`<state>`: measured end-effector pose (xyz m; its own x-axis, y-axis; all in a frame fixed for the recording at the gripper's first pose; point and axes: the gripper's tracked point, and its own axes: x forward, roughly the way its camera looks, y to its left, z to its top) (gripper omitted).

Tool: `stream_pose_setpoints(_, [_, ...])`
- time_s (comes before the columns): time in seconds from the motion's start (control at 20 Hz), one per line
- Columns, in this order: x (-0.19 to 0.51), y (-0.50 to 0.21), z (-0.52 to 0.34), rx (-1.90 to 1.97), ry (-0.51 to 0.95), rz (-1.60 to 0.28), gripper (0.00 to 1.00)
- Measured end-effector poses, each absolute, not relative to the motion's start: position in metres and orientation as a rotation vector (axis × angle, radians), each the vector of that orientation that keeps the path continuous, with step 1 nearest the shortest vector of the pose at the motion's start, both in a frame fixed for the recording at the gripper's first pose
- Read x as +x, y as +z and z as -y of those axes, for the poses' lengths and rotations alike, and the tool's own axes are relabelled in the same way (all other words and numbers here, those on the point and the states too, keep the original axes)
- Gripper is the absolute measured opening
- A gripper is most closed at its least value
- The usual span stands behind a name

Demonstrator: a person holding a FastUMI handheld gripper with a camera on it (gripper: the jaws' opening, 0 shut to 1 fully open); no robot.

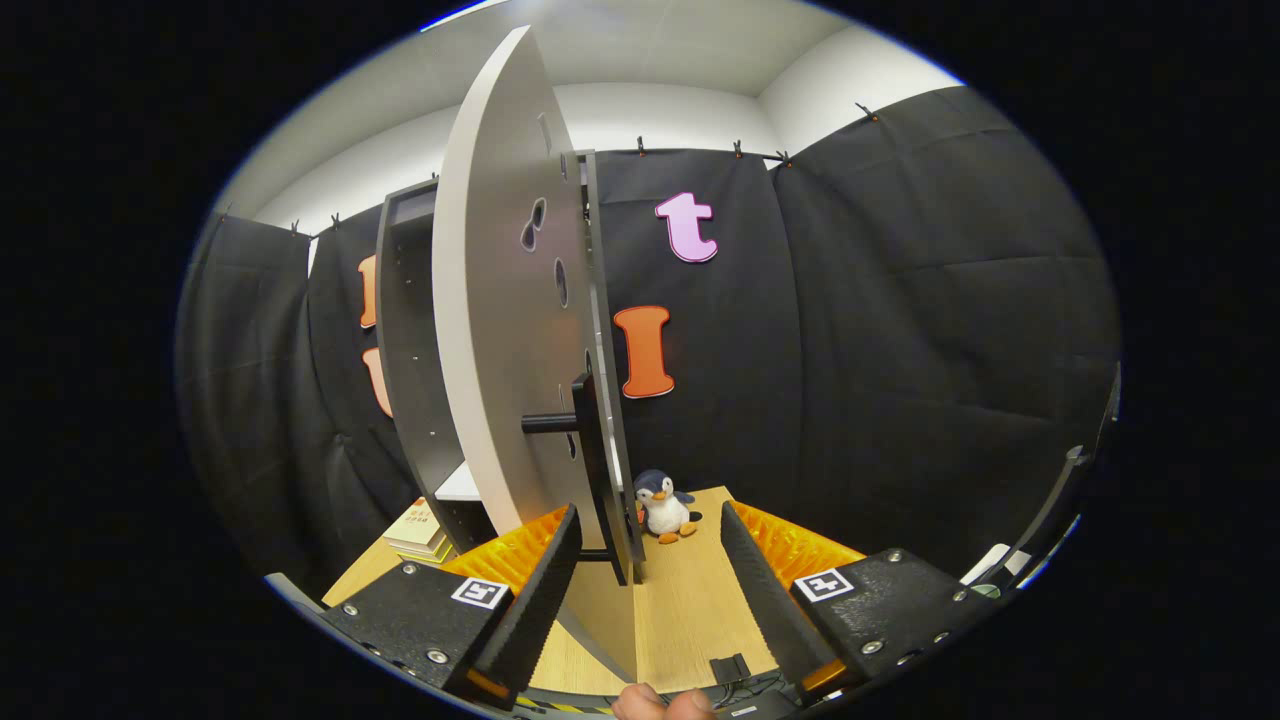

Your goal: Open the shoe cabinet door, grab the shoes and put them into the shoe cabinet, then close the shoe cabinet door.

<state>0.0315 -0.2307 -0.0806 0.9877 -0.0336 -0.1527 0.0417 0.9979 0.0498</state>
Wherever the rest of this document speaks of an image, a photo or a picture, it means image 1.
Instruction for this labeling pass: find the row of black cloth clips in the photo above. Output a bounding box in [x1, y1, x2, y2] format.
[218, 102, 879, 236]

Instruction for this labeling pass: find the dark metal stand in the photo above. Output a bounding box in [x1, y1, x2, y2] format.
[1000, 362, 1121, 591]

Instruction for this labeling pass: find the white paper sheet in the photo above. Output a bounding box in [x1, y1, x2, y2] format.
[960, 543, 1013, 591]

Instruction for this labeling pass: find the small stack of books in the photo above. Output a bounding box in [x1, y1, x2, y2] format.
[383, 497, 456, 567]

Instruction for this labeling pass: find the black backdrop cloth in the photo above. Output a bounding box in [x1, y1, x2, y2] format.
[175, 85, 1121, 601]

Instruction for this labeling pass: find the penguin plush toy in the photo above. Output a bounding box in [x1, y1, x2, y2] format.
[633, 469, 701, 546]

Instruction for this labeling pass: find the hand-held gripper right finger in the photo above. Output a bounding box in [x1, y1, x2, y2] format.
[720, 500, 1001, 701]

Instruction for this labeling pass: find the ceiling light strip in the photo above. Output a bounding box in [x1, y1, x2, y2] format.
[418, 0, 511, 33]

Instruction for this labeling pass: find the dark grey shoe cabinet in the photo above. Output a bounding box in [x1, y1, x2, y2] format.
[375, 150, 646, 586]

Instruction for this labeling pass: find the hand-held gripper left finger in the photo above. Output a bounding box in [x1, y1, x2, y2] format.
[320, 503, 584, 711]

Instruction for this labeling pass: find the beige shoe cabinet door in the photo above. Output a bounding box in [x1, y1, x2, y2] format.
[432, 25, 641, 683]

